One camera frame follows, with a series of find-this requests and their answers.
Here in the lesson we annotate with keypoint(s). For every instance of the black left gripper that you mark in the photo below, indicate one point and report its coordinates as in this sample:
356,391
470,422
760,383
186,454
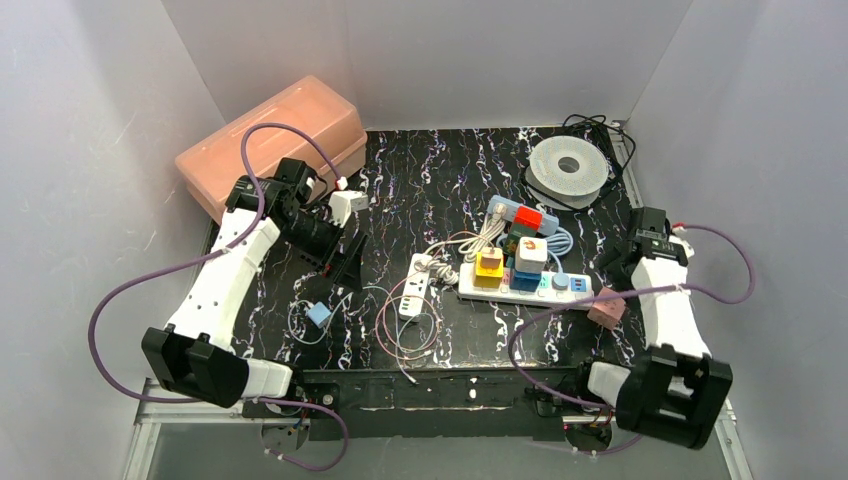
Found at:
338,250

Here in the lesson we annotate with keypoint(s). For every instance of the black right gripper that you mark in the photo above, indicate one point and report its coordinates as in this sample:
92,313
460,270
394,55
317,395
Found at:
619,258

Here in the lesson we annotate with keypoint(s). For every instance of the pink charger plug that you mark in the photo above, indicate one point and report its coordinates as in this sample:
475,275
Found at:
607,313

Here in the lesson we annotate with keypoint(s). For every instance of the light blue charger plug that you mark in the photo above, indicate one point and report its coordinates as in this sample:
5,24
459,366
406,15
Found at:
319,314

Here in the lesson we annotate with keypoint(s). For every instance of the small white USB power strip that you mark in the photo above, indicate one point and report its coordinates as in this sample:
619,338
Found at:
414,287

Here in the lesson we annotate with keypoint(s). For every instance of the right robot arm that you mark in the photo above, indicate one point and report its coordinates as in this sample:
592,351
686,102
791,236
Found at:
675,389

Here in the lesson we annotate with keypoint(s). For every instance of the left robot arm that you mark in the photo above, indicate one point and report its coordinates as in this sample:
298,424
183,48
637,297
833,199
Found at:
191,355

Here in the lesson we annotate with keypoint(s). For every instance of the red cube plug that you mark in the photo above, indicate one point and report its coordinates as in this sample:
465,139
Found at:
528,217

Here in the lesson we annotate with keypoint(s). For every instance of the yellow cube socket adapter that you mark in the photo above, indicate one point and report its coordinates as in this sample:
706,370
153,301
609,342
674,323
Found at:
488,268

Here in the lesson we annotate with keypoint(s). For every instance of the large white power strip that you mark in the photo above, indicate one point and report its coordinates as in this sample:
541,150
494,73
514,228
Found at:
549,293

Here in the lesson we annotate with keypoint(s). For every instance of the light blue power strip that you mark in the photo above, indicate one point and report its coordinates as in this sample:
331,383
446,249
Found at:
559,241

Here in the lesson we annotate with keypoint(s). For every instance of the white cube adapter orange logo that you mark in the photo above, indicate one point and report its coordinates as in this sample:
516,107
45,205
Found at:
531,255

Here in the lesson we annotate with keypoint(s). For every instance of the blue cube adapter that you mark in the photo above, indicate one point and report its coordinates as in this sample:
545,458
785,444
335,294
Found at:
525,281

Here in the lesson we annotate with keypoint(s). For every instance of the dark green cube adapter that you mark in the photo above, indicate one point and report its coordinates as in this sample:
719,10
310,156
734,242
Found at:
514,236

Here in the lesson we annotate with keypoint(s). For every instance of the white LED strip reel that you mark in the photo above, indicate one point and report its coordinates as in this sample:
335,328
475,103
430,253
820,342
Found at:
566,173

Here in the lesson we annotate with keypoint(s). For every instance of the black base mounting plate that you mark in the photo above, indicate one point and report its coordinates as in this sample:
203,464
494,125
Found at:
460,402

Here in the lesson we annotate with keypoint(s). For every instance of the pink translucent storage box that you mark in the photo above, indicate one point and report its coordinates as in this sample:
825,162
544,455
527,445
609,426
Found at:
211,167

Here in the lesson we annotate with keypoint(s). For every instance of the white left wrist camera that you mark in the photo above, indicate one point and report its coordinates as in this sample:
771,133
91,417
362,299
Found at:
343,204

